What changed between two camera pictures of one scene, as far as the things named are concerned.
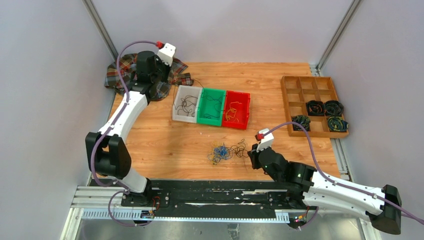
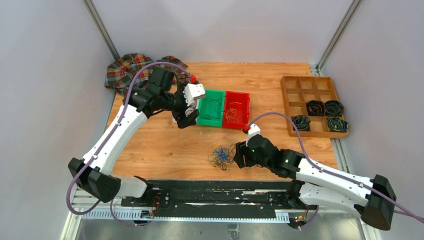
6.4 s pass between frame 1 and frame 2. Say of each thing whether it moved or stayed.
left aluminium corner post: stayed
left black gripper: moved
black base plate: stayed
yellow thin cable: stayed
